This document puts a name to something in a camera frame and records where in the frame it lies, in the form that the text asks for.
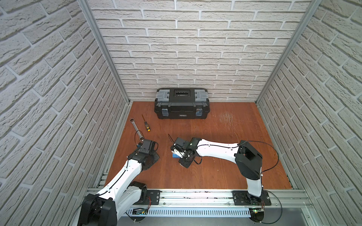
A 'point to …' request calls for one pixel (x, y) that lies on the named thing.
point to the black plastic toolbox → (182, 103)
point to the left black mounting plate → (152, 197)
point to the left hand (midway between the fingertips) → (157, 154)
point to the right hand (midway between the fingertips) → (186, 161)
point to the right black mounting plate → (243, 198)
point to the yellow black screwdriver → (146, 125)
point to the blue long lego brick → (174, 155)
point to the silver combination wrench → (141, 138)
